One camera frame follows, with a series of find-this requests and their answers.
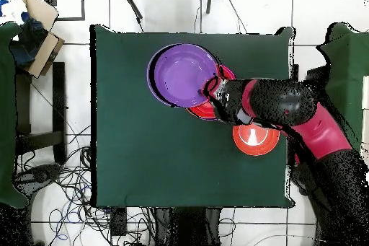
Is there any large orange bowl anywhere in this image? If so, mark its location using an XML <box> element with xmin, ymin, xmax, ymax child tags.
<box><xmin>185</xmin><ymin>63</ymin><xmax>237</xmax><ymax>121</ymax></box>
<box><xmin>232</xmin><ymin>123</ymin><xmax>281</xmax><ymax>157</ymax></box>

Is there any purple bowl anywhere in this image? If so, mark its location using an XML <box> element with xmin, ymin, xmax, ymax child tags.
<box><xmin>146</xmin><ymin>43</ymin><xmax>220</xmax><ymax>109</ymax></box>

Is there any stack of white boxes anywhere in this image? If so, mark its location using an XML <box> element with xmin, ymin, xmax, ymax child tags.
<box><xmin>361</xmin><ymin>75</ymin><xmax>369</xmax><ymax>169</ymax></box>

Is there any dark green tablecloth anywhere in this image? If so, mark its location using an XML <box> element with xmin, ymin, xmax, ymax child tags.
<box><xmin>90</xmin><ymin>24</ymin><xmax>295</xmax><ymax>208</ymax></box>

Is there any green covered side table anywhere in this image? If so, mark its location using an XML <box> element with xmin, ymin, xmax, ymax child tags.
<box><xmin>314</xmin><ymin>22</ymin><xmax>369</xmax><ymax>154</ymax></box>
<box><xmin>0</xmin><ymin>22</ymin><xmax>30</xmax><ymax>208</ymax></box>

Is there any black bench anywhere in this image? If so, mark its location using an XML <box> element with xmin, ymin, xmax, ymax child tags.
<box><xmin>15</xmin><ymin>61</ymin><xmax>68</xmax><ymax>166</ymax></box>

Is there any black power adapter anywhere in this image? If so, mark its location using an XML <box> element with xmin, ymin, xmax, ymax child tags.
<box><xmin>110</xmin><ymin>206</ymin><xmax>128</xmax><ymax>237</ymax></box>

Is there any cardboard box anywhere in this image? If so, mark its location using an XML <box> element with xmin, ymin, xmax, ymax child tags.
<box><xmin>8</xmin><ymin>0</ymin><xmax>66</xmax><ymax>79</ymax></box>

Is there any dark blue cloth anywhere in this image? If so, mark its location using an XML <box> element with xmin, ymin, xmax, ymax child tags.
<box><xmin>9</xmin><ymin>12</ymin><xmax>48</xmax><ymax>68</ymax></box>

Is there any tangle of black cables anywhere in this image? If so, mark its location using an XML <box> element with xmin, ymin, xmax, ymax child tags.
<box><xmin>17</xmin><ymin>124</ymin><xmax>237</xmax><ymax>246</ymax></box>

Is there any dark floor frame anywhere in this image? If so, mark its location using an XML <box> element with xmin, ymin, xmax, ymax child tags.
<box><xmin>43</xmin><ymin>0</ymin><xmax>86</xmax><ymax>22</ymax></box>

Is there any black pedestal leg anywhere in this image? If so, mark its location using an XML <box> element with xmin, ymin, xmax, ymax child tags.
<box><xmin>14</xmin><ymin>164</ymin><xmax>63</xmax><ymax>192</ymax></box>

